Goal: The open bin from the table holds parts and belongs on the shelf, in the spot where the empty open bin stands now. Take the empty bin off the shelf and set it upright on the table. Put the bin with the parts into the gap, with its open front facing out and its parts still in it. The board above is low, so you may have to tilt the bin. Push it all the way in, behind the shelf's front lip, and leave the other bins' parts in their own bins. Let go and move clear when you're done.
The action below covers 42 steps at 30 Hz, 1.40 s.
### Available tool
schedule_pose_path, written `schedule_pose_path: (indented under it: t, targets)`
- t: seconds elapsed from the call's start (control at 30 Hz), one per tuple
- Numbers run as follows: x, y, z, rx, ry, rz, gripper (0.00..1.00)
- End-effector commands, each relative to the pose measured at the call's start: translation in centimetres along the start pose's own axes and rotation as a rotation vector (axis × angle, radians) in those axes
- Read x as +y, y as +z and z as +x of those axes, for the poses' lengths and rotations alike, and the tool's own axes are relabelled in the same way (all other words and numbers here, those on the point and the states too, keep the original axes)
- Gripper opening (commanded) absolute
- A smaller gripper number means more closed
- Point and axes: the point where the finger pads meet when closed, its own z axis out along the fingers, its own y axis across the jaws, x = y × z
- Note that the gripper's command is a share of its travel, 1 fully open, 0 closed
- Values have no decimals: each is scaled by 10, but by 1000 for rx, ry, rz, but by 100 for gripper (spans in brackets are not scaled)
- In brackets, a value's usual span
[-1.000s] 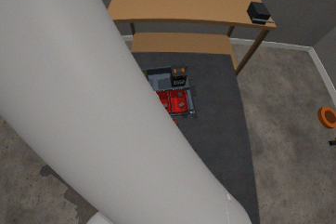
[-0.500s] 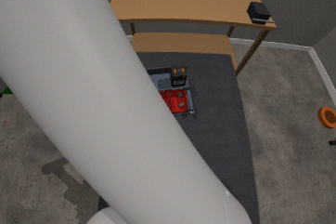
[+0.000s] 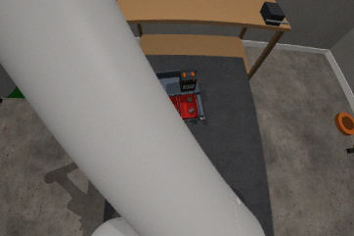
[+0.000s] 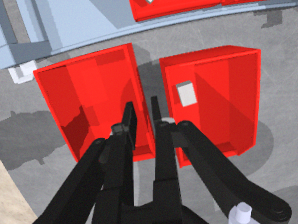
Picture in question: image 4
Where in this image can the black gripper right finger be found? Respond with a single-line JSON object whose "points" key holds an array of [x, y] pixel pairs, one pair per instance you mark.
{"points": [[241, 200]]}

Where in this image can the red bin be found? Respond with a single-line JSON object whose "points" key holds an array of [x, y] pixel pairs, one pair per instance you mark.
{"points": [[227, 92], [154, 10], [87, 96], [230, 2]]}

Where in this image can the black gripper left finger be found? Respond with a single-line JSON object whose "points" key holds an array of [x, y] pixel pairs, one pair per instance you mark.
{"points": [[76, 197]]}

